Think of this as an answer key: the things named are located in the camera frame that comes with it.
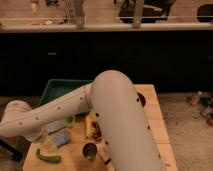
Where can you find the grey cloth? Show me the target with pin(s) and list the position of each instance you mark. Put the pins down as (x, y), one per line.
(55, 126)

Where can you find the wooden block brush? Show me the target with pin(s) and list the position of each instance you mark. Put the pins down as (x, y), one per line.
(103, 153)

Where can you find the blue sponge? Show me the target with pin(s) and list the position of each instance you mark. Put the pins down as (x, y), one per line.
(61, 138)

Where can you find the light green cup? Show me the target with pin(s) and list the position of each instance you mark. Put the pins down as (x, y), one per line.
(69, 121)

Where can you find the black chair base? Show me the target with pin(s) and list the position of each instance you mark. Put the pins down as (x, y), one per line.
(16, 155)

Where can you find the green plastic tray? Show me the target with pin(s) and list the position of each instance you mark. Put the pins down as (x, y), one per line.
(59, 87)

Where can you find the metal measuring cup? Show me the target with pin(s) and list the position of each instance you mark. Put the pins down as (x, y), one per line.
(89, 151)

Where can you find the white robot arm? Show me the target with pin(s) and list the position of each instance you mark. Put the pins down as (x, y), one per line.
(119, 112)

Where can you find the green pepper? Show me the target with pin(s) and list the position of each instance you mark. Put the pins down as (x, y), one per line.
(49, 159)

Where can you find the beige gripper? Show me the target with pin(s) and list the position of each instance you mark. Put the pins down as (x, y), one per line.
(49, 144)

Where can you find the yellow stick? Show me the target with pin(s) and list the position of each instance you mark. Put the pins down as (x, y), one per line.
(88, 123)

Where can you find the dark purple bowl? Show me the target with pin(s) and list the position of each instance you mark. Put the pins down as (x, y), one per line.
(142, 99)

